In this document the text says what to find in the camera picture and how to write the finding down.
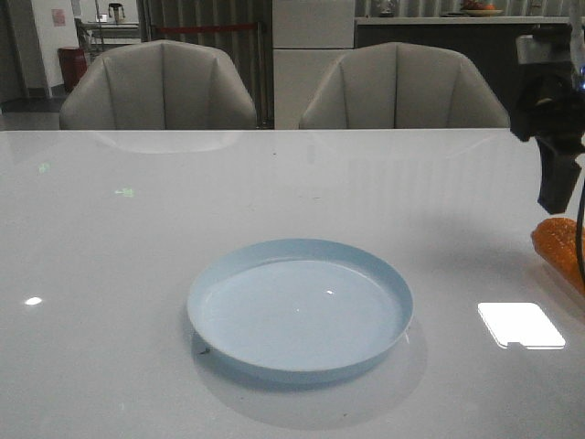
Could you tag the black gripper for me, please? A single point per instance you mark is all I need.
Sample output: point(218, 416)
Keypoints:
point(550, 108)

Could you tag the orange corn cob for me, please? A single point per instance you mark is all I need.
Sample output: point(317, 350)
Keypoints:
point(554, 239)

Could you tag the light blue round plate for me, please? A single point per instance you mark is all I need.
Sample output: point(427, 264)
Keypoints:
point(300, 310)

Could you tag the dark grey counter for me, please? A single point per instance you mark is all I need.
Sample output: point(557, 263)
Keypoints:
point(492, 49)

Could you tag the fruit bowl on counter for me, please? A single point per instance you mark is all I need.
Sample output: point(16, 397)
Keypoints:
point(480, 8)

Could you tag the right grey upholstered chair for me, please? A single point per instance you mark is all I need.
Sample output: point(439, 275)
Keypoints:
point(403, 86)

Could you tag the grey upholstered chair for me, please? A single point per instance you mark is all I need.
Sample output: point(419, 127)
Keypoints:
point(160, 85)
point(403, 86)

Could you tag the white cabinet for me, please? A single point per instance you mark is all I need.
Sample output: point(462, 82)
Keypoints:
point(307, 36)

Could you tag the red barrier belt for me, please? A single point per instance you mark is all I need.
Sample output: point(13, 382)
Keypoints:
point(206, 29)

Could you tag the left grey upholstered chair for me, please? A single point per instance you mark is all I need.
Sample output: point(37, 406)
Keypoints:
point(160, 85)

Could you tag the metal shelf cart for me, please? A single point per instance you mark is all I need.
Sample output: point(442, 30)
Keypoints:
point(97, 37)

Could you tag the red trash bin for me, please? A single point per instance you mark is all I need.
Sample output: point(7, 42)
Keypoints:
point(73, 65)

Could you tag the barrier post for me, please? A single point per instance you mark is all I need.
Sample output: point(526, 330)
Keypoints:
point(262, 74)

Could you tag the pink wall notice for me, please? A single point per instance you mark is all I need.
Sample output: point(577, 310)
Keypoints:
point(58, 17)

